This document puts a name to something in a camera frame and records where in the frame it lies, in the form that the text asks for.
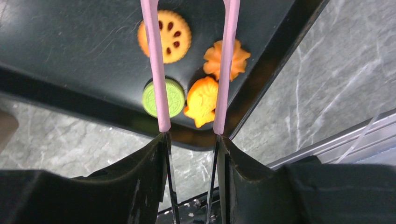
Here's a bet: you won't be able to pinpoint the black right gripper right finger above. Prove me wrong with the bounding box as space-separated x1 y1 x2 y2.
217 137 396 224

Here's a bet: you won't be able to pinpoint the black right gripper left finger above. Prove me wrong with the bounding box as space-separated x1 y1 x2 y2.
0 134 167 224

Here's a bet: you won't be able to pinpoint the pink cat-paw tongs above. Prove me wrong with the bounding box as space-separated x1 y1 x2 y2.
141 0 240 224

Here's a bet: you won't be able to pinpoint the green round cookie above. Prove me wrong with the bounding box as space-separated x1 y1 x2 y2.
141 78 185 118

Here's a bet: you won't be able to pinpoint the orange fish cookie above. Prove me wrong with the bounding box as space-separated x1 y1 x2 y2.
184 76 219 128

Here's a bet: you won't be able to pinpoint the black cookie tray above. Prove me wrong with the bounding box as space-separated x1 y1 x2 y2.
0 0 327 138

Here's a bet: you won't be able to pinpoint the orange lotus-slice cookie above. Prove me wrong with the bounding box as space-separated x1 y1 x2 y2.
137 9 192 64

